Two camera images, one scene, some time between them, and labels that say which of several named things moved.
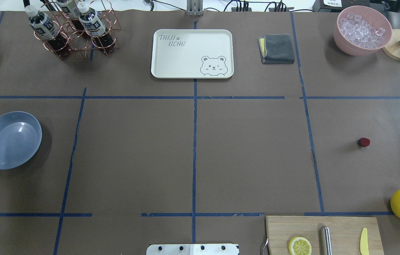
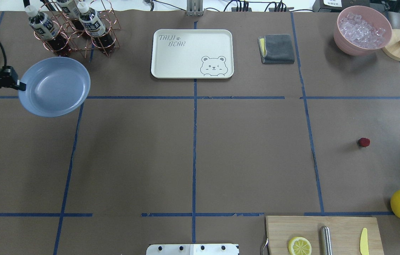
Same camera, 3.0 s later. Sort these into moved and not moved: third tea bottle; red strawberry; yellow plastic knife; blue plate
Moved: blue plate
Not moved: third tea bottle; red strawberry; yellow plastic knife
